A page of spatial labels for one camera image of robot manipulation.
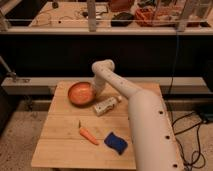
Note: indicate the white plastic bottle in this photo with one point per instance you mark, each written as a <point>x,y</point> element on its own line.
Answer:
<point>108,104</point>

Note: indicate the wooden table board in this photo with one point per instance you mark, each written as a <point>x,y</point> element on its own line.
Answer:
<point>61,146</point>

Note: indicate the orange toy carrot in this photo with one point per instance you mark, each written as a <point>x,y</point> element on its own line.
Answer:
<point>86,134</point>

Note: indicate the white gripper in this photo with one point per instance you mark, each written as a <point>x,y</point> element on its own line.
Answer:
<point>98,85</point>

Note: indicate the orange ceramic bowl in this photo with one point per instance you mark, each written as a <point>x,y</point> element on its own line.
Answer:
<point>81,93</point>

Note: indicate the orange crate on bench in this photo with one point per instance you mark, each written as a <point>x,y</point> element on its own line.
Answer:
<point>148,18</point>

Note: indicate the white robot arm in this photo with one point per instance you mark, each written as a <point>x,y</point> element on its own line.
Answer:
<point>153,140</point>

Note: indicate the black object on bench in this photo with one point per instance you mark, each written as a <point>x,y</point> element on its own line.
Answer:
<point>122,19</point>

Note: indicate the metal clamp at left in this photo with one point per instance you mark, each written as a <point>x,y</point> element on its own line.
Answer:
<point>11,73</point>

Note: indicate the blue sponge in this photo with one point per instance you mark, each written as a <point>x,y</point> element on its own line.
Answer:
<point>116,143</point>

